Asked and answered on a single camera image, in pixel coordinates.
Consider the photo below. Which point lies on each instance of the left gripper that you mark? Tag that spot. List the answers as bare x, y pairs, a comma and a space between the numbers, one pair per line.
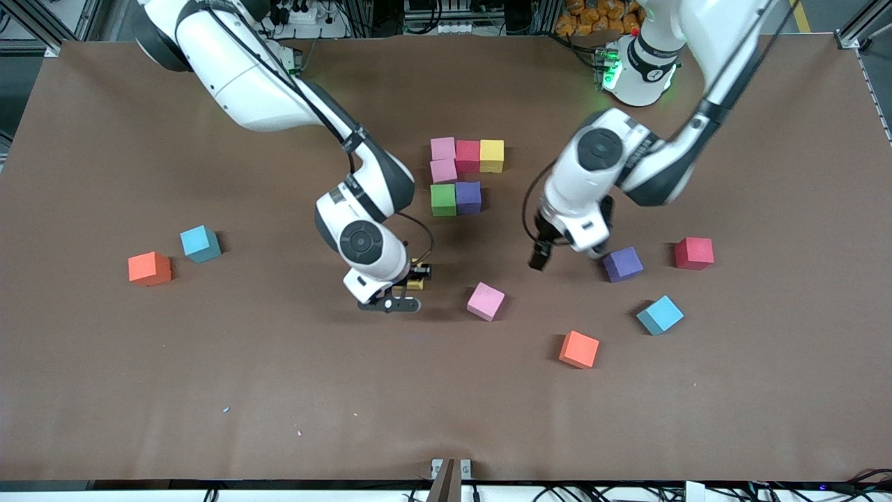
542, 247

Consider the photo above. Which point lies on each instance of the aluminium table side rail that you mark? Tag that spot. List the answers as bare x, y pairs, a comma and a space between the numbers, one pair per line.
879, 104

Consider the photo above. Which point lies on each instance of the blue foam cube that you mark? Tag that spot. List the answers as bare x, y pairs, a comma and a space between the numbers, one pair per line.
200, 243
660, 315

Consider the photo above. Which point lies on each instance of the metal table edge bracket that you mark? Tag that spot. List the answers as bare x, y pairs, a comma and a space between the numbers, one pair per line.
465, 467

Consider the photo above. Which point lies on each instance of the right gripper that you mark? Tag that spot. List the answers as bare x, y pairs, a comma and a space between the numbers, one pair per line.
419, 272

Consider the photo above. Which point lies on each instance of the orange snack bags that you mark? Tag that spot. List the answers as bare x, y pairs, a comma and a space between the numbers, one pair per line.
589, 19

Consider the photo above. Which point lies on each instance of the pink foam cube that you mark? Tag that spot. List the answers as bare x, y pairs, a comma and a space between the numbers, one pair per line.
486, 301
444, 171
443, 148

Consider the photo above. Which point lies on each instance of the orange foam cube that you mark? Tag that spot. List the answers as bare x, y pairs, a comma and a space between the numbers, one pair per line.
579, 349
150, 268

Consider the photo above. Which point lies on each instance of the green foam cube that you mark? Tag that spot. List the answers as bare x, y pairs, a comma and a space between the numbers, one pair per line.
443, 200

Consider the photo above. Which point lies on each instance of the aluminium frame profile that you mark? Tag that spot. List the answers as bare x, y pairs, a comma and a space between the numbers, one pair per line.
847, 40
50, 49

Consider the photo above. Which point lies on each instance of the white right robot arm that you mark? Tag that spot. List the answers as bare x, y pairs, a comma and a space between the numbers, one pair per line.
361, 242

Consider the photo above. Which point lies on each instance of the yellow foam cube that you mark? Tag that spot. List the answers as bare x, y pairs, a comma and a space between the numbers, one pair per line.
415, 284
491, 156

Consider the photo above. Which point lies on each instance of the crimson foam cube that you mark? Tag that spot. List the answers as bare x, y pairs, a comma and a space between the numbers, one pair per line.
694, 253
467, 157

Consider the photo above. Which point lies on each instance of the purple foam cube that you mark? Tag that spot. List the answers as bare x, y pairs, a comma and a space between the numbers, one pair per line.
622, 264
468, 197

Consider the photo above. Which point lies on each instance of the white power strip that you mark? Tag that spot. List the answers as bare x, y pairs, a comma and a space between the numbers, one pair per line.
306, 15

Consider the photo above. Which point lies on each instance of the brown mounting post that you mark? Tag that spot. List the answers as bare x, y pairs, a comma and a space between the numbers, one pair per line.
444, 484

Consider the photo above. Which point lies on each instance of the black equipment rack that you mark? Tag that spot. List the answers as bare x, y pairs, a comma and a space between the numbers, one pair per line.
502, 17

